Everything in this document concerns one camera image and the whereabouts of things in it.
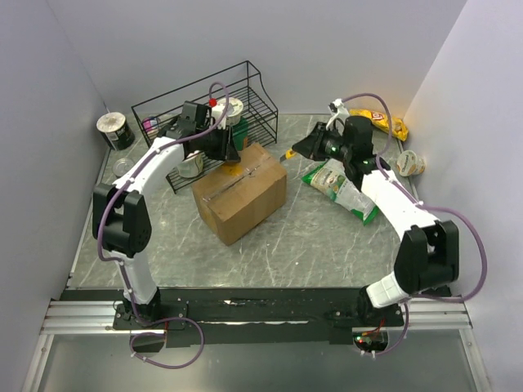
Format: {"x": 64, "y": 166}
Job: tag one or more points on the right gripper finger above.
{"x": 312, "y": 153}
{"x": 313, "y": 139}

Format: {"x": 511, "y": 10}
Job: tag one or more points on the silver tin can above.
{"x": 122, "y": 166}

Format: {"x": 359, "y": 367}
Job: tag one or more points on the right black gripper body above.
{"x": 333, "y": 146}

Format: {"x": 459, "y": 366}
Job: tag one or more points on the black wire basket rack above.
{"x": 243, "y": 81}

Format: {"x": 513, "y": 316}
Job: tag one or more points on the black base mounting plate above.
{"x": 216, "y": 316}

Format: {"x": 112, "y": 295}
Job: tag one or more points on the aluminium rail frame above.
{"x": 99, "y": 317}

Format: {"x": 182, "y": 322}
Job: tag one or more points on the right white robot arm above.
{"x": 429, "y": 248}

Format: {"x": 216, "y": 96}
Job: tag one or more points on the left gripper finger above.
{"x": 229, "y": 137}
{"x": 230, "y": 153}

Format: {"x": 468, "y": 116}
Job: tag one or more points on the brown cardboard express box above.
{"x": 235, "y": 198}

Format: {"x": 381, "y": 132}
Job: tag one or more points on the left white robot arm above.
{"x": 120, "y": 218}

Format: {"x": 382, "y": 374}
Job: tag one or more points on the yogurt cup on side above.
{"x": 409, "y": 164}

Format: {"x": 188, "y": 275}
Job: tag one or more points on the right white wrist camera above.
{"x": 339, "y": 113}

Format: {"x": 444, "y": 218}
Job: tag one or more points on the white Chobani yogurt cup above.
{"x": 233, "y": 111}

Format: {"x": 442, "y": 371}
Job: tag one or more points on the small purple yogurt cup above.
{"x": 152, "y": 126}

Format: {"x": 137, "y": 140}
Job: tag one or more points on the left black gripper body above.
{"x": 213, "y": 144}

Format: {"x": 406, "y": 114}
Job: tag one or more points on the green snack bag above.
{"x": 330, "y": 179}

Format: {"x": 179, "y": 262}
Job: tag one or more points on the yellow Lays chip bag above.
{"x": 380, "y": 121}

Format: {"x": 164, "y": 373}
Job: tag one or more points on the white can in rack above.
{"x": 192, "y": 166}

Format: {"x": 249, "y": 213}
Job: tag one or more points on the black can white lid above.
{"x": 115, "y": 130}

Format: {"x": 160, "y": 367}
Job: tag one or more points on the yellow utility knife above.
{"x": 287, "y": 155}

